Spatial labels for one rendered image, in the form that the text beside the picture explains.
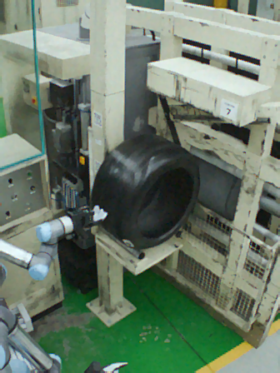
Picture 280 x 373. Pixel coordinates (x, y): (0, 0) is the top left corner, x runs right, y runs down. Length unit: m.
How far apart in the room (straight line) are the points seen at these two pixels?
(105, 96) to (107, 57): 0.20
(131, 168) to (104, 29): 0.66
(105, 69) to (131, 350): 1.82
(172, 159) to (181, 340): 1.44
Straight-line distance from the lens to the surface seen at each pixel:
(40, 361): 1.56
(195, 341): 2.92
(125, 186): 1.84
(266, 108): 1.87
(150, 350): 2.84
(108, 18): 1.93
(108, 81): 2.00
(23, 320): 2.20
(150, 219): 2.35
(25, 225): 2.44
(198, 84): 1.90
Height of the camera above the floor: 2.35
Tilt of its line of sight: 32 degrees down
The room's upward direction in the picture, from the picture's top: 2 degrees clockwise
